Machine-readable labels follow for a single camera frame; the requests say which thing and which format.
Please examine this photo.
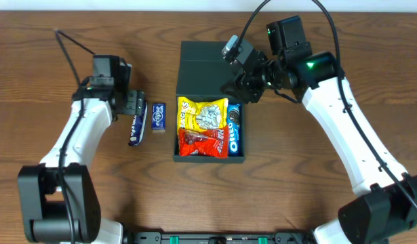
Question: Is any blue Oreo cookie pack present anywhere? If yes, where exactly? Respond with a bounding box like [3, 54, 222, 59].
[226, 104, 241, 156]

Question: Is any dark green gift box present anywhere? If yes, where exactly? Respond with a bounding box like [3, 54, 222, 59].
[172, 41, 245, 164]

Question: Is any purple Dairy Milk bar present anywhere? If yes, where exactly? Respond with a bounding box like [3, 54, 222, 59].
[128, 102, 148, 146]

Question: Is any blue Eclipse mints tin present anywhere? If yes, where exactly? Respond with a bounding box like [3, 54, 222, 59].
[151, 103, 166, 131]

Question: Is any yellow Hacks candy bag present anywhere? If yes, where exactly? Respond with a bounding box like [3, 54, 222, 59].
[177, 96, 229, 132]

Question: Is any red Hacks candy bag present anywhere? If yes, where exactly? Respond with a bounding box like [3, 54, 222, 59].
[178, 127, 229, 159]

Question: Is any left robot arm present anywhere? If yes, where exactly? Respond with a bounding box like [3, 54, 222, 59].
[17, 55, 142, 243]

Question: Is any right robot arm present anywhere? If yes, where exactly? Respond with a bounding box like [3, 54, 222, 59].
[222, 16, 417, 243]

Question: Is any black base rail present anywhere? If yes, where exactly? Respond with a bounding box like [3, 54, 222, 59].
[122, 232, 316, 244]

